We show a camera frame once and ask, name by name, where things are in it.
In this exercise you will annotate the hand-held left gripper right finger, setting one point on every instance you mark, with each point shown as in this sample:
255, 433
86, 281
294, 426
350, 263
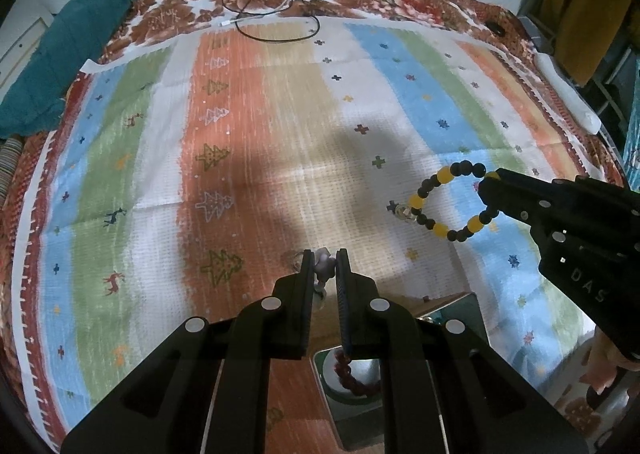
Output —
344, 294

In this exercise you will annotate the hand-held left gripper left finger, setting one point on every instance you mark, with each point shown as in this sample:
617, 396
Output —
309, 294

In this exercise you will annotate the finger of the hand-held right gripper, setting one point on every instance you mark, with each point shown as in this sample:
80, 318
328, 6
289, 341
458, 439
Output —
520, 186
515, 214

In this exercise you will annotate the silver tin box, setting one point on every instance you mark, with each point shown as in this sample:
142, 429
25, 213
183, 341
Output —
357, 424

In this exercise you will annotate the white rolled cloth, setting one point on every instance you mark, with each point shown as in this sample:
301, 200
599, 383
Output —
570, 94

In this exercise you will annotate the small black object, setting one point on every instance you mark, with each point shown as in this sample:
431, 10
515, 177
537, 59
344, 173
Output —
496, 27

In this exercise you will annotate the colourful striped mat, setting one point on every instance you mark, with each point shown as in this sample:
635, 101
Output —
300, 109

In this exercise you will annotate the brown striped pillow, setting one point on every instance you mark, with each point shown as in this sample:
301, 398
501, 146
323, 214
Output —
7, 164

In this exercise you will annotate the teal pillow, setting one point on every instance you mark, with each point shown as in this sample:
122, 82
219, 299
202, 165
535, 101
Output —
65, 49

